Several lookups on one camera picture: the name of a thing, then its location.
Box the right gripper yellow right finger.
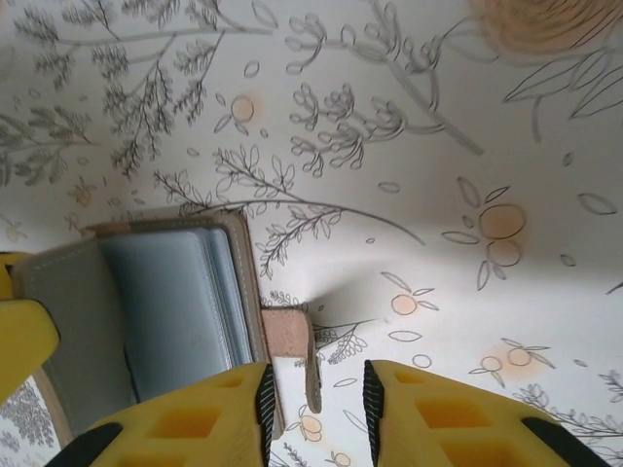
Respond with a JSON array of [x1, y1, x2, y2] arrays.
[[362, 359, 617, 467]]

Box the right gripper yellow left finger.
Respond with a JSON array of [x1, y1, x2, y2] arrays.
[[60, 361, 277, 467]]

